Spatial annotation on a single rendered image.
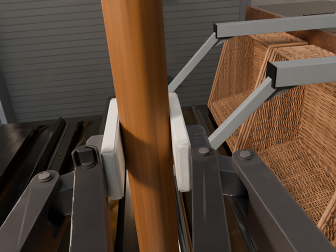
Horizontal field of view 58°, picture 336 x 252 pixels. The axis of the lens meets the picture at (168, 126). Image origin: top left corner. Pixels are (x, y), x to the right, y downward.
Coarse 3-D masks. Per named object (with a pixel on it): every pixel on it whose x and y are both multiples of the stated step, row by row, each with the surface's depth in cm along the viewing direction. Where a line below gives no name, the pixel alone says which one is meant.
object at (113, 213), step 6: (114, 96) 172; (108, 198) 108; (114, 204) 115; (114, 210) 113; (114, 216) 111; (114, 222) 109; (114, 228) 107; (114, 234) 105; (114, 240) 103; (114, 246) 102
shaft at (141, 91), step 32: (128, 0) 14; (160, 0) 15; (128, 32) 14; (160, 32) 15; (128, 64) 15; (160, 64) 16; (128, 96) 16; (160, 96) 16; (128, 128) 17; (160, 128) 17; (128, 160) 18; (160, 160) 18; (160, 192) 19; (160, 224) 20
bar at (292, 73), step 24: (216, 24) 100; (240, 24) 100; (264, 24) 101; (288, 24) 101; (312, 24) 102; (288, 72) 57; (312, 72) 58; (264, 96) 60; (240, 120) 62; (216, 144) 65
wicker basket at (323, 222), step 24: (288, 48) 109; (312, 48) 105; (288, 96) 118; (312, 96) 112; (288, 120) 122; (312, 120) 115; (264, 144) 127; (288, 144) 126; (312, 144) 116; (288, 168) 115; (312, 168) 110; (312, 192) 102; (312, 216) 94
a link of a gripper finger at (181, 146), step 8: (168, 96) 20; (176, 96) 20; (176, 104) 19; (176, 112) 18; (176, 120) 17; (176, 128) 16; (184, 128) 16; (176, 136) 15; (184, 136) 15; (176, 144) 15; (184, 144) 15; (176, 152) 15; (184, 152) 15; (176, 160) 15; (184, 160) 15; (176, 168) 15; (184, 168) 15; (176, 176) 16; (184, 176) 16; (184, 184) 16
